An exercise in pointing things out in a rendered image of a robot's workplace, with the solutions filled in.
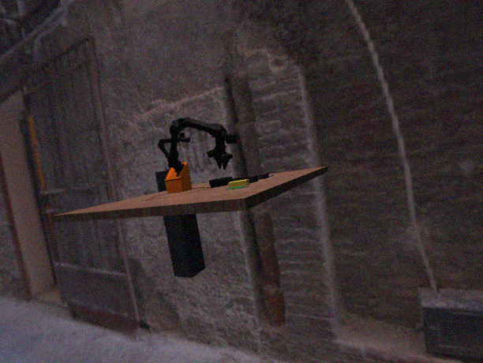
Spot yellow rectangular block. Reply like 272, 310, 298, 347
228, 179, 249, 188

